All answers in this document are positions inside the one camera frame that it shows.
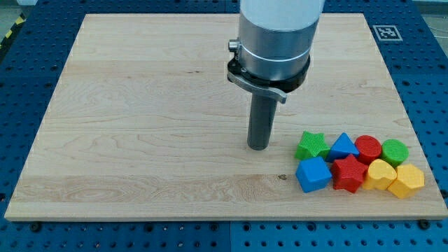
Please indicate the blue cube block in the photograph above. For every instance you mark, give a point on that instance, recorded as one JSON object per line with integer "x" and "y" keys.
{"x": 313, "y": 174}

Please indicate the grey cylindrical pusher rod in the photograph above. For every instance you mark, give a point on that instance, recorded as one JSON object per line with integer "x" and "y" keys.
{"x": 261, "y": 119}

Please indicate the light wooden board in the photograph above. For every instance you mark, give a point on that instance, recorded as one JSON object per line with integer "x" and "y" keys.
{"x": 143, "y": 125}

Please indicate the green star block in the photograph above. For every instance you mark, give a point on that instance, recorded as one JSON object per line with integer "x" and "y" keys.
{"x": 312, "y": 145}

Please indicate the blue triangle block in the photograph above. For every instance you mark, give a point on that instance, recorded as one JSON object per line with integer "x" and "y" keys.
{"x": 343, "y": 147}

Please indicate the red star block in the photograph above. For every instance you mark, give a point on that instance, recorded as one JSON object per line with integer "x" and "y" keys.
{"x": 348, "y": 173}

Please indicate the red cylinder block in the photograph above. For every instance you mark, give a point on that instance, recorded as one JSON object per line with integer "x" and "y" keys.
{"x": 369, "y": 149}

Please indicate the yellow heart block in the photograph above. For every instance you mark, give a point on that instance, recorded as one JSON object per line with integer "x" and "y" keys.
{"x": 379, "y": 176}

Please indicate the green cylinder block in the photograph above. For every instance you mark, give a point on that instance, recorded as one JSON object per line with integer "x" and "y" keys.
{"x": 394, "y": 152}

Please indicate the white fiducial marker tag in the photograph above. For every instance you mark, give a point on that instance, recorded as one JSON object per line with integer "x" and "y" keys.
{"x": 387, "y": 33}

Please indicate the yellow hexagon block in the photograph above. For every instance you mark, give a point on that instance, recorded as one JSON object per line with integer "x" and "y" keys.
{"x": 409, "y": 181}

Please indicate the black bolt left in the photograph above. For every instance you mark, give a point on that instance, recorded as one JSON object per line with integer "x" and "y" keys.
{"x": 35, "y": 227}

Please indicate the black bolt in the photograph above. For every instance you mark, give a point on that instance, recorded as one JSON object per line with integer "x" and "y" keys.
{"x": 35, "y": 227}
{"x": 424, "y": 224}

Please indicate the black bolt right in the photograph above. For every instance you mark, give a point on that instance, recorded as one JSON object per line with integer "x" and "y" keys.
{"x": 424, "y": 224}

